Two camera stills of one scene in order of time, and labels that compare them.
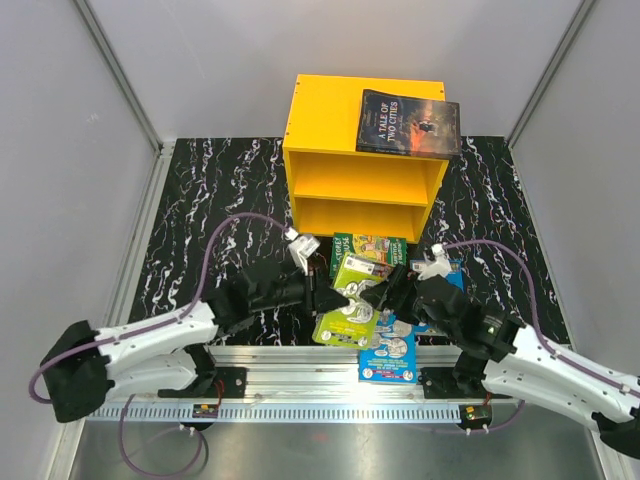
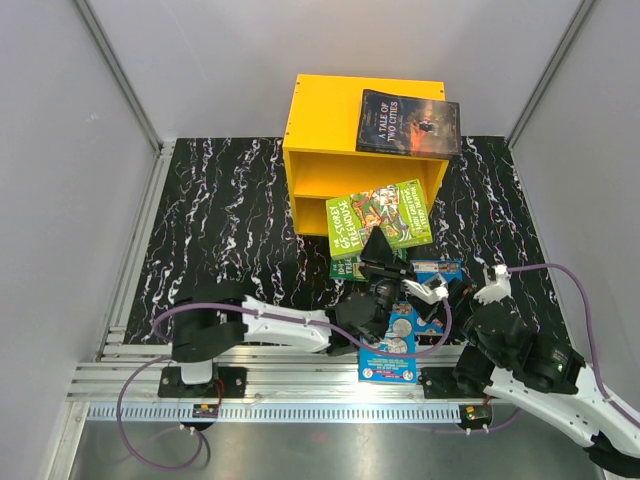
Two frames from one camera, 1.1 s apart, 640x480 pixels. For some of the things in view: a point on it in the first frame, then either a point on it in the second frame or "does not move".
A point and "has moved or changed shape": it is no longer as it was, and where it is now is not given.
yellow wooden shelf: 336,188 does not move
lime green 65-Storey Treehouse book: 351,322 has moved or changed shape
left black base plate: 227,382 does not move
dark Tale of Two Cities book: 395,124 does not move
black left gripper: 328,298 to 376,249
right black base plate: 441,383 does not move
